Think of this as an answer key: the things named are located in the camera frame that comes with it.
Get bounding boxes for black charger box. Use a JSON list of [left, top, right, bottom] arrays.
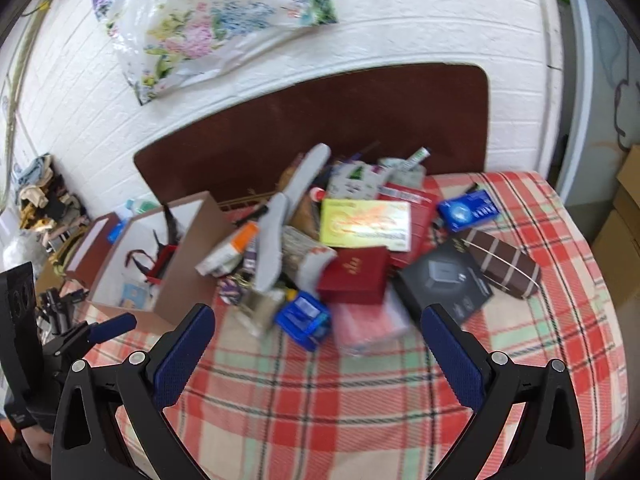
[[392, 240, 494, 325]]

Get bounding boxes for dark red gift box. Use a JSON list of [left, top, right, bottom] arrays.
[[317, 246, 390, 304]]

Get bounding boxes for person left hand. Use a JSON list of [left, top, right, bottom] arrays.
[[22, 426, 53, 465]]

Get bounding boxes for open cardboard box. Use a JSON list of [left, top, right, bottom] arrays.
[[87, 192, 232, 334]]

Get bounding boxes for pile of shoes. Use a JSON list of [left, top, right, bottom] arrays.
[[15, 154, 90, 266]]

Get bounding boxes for orange white medicine box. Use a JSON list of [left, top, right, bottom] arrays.
[[195, 221, 259, 278]]

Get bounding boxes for red plaid bed sheet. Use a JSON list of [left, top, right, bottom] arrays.
[[74, 170, 629, 480]]

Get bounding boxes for brown striped glasses case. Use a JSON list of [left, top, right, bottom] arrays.
[[456, 229, 542, 299]]

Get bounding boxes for small blue box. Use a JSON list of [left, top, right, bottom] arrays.
[[274, 292, 331, 352]]

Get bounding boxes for white orange cloth bag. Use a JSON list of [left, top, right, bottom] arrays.
[[282, 226, 337, 298]]

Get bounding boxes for pink plastic packet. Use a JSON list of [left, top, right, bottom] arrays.
[[330, 285, 412, 356]]

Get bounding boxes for blue medicine box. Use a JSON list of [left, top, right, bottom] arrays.
[[437, 190, 500, 233]]

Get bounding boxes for large red box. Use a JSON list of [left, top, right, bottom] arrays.
[[378, 183, 437, 269]]

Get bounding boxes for yellow green medicine box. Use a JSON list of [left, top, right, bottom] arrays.
[[319, 198, 411, 252]]

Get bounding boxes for white patterned pouch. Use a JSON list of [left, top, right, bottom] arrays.
[[326, 160, 390, 200]]

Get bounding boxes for green patterned tissue pack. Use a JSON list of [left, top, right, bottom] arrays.
[[378, 157, 426, 190]]

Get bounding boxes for green white tube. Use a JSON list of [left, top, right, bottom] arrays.
[[404, 146, 431, 169]]

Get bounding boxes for floral plastic bag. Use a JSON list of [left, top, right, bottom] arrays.
[[91, 0, 337, 105]]

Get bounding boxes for dark brown headboard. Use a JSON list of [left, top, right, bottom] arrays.
[[134, 64, 489, 203]]

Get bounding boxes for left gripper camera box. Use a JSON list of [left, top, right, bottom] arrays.
[[1, 261, 44, 398]]

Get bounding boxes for grey door frame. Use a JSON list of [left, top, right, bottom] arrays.
[[556, 0, 639, 208]]

